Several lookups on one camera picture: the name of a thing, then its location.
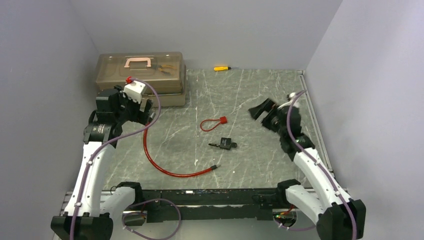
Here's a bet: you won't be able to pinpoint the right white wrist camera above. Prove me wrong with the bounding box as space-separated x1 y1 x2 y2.
278 92 300 109

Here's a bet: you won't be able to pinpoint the red cable lock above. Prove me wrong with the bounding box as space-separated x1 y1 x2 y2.
143 112 222 178

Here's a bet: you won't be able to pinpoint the yellow handled screwdriver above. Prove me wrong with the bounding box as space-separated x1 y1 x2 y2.
213 66 232 72

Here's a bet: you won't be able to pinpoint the yellow handled pliers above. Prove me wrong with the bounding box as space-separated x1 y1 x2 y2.
156 64 178 75

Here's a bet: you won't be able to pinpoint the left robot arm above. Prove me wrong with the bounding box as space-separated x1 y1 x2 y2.
50 81 155 240

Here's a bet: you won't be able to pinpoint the pink toolbox handle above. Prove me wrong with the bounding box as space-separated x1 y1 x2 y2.
124 57 152 69

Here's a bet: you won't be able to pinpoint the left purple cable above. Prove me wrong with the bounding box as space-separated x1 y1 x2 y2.
68 78 182 240

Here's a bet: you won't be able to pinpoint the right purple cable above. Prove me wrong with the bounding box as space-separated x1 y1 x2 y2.
273 90 359 240

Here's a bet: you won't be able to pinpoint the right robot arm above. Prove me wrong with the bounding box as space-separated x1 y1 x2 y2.
248 98 366 240

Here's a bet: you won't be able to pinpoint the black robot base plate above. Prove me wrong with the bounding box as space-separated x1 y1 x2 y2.
124 188 295 223

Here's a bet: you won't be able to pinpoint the black padlock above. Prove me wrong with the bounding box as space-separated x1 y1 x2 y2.
208 137 235 150

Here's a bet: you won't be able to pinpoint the red cord with tag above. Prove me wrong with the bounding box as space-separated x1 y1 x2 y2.
199 116 229 133

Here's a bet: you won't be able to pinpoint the purple cable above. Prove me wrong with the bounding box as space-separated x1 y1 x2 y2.
273 90 359 240
68 78 182 240

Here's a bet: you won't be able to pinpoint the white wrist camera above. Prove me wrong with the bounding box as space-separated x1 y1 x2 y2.
123 76 147 104
278 92 300 109

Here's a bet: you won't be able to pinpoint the brown translucent plastic toolbox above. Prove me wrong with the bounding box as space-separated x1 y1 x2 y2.
95 51 187 109

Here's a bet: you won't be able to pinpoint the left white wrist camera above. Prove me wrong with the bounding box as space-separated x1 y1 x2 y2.
123 76 147 104

